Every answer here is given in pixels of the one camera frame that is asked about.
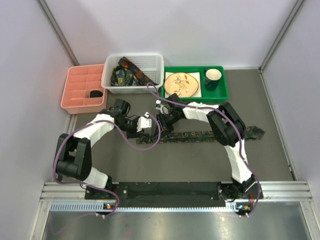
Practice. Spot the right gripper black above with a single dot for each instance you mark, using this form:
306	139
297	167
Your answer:
165	126

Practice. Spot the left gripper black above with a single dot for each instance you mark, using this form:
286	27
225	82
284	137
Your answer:
132	134

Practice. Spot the green floral tie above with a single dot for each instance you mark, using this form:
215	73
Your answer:
252	133

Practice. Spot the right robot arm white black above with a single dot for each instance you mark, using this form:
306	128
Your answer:
228	129

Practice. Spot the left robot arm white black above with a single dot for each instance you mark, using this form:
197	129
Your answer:
74	153

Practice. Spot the beige floral plate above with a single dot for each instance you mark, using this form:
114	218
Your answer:
182	85

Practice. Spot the white paper napkin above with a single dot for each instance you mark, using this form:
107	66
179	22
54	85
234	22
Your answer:
199	85

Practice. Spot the dark orange leaf tie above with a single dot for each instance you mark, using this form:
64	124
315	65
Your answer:
142	78

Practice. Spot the rolled black tie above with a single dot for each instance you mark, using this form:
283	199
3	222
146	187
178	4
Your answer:
95	94

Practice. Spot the blue yellow floral tie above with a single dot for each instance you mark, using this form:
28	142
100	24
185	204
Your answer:
122	77

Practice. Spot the white perforated plastic basket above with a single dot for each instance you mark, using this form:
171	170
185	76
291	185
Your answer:
151	64

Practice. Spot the green plastic tray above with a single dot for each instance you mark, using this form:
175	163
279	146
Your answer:
219	95

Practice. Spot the dark green mug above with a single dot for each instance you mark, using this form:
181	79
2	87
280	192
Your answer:
212	79

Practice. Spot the pink divided organizer box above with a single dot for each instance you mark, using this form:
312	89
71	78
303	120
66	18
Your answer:
80	81

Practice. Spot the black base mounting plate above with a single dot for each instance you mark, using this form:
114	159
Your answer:
179	194

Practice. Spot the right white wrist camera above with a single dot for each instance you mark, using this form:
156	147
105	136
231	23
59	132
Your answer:
161	108

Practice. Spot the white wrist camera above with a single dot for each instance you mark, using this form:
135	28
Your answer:
161	108
144	122

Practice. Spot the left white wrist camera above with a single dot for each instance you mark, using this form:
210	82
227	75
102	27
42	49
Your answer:
144	122

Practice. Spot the white slotted cable duct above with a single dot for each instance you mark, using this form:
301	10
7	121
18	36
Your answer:
105	207

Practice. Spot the left aluminium corner post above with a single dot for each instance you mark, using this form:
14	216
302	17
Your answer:
58	32

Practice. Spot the aluminium corner post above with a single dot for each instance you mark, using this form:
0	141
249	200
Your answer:
281	34
58	32

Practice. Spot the aluminium frame rail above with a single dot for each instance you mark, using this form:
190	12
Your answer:
273	191

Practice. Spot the right aluminium corner post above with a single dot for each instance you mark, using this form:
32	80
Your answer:
281	34

